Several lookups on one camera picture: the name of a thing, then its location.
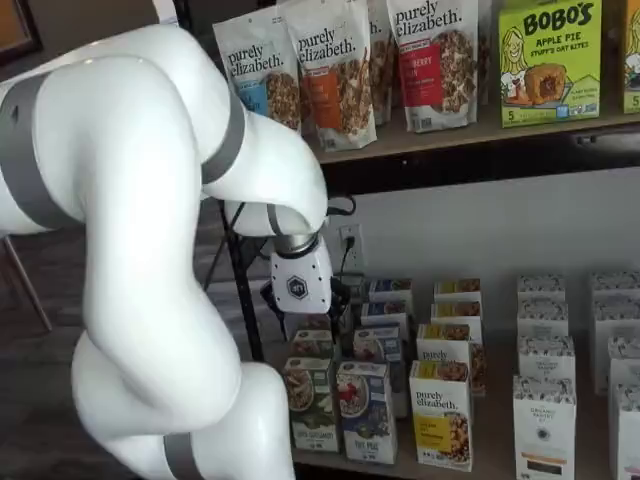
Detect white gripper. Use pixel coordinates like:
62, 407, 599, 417
260, 242, 352, 342

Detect blue white cereal box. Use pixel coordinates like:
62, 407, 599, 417
359, 299, 414, 341
367, 277, 414, 306
335, 360, 400, 465
352, 323, 409, 419

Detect green granola box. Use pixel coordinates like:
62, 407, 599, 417
282, 355, 342, 454
289, 328, 336, 361

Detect yellow white granola box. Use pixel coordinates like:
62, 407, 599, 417
416, 323, 488, 397
408, 359, 474, 472
433, 278, 482, 306
430, 301, 484, 346

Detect white patterned pantry box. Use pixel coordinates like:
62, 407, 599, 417
516, 274, 567, 304
607, 335, 640, 396
612, 382, 640, 480
517, 334, 576, 384
592, 294, 640, 396
512, 375, 578, 480
588, 271, 640, 301
516, 299, 570, 341

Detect green Bobo's apple pie box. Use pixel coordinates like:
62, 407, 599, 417
498, 0, 603, 129

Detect yellow Bobo's box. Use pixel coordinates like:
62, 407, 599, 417
622, 0, 640, 115

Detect granola bag blue label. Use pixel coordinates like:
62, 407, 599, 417
212, 18, 304, 135

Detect granola bag red label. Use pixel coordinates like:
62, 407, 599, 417
385, 0, 480, 134

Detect grey chair wooden legs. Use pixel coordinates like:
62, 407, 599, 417
0, 234, 54, 334

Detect dark framed picture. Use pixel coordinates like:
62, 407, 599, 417
0, 0, 44, 67

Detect black plug with cord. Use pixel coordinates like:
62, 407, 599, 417
333, 234, 367, 301

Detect white wall outlet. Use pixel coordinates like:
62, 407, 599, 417
339, 224, 365, 269

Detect black metal shelf frame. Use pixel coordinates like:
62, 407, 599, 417
172, 0, 640, 364

